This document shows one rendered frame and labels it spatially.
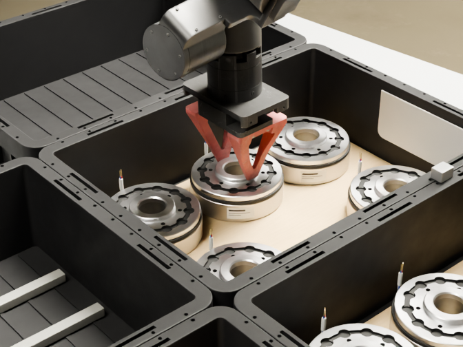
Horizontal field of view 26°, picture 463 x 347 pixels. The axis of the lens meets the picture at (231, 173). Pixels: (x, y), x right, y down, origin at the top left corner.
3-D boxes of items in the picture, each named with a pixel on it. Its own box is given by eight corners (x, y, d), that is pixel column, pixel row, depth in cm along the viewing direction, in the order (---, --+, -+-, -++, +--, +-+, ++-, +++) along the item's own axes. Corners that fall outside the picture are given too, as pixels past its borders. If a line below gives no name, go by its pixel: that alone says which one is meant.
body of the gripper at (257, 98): (243, 133, 101) (242, 68, 97) (181, 98, 108) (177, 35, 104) (291, 111, 105) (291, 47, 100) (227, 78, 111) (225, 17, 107)
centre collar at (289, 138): (305, 123, 120) (305, 119, 119) (335, 139, 117) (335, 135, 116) (275, 138, 117) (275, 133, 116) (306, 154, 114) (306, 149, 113)
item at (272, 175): (242, 142, 117) (242, 138, 117) (301, 179, 110) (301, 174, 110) (173, 172, 112) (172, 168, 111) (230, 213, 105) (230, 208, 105)
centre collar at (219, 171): (239, 155, 114) (239, 151, 113) (268, 173, 110) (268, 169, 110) (205, 170, 111) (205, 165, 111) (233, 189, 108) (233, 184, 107)
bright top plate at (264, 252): (253, 234, 102) (253, 229, 102) (319, 284, 95) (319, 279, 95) (171, 272, 97) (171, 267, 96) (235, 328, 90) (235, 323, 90)
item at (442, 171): (441, 171, 98) (443, 160, 97) (453, 177, 97) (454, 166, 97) (429, 177, 97) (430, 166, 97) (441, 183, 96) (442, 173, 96)
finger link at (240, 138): (242, 199, 106) (239, 122, 101) (199, 171, 110) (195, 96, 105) (289, 175, 109) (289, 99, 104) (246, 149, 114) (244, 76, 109)
